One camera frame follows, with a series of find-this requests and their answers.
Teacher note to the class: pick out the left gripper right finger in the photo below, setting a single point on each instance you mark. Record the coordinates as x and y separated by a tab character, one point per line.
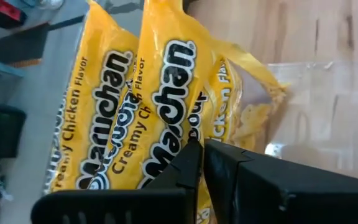
259	193

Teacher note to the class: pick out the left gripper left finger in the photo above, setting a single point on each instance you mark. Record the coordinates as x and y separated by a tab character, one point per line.
182	177

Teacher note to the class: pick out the yellow creamy chicken ramen pack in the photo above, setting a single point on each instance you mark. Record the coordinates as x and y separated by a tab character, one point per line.
82	93
124	146
172	93

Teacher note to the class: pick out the clear plastic bin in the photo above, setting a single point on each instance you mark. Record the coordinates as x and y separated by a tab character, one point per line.
322	109

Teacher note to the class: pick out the black box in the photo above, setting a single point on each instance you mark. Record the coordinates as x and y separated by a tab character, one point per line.
2	130

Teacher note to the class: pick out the dark floor mat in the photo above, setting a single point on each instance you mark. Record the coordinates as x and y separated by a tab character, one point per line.
17	46

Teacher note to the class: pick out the red and black machine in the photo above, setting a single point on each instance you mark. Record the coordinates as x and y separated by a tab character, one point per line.
5	9

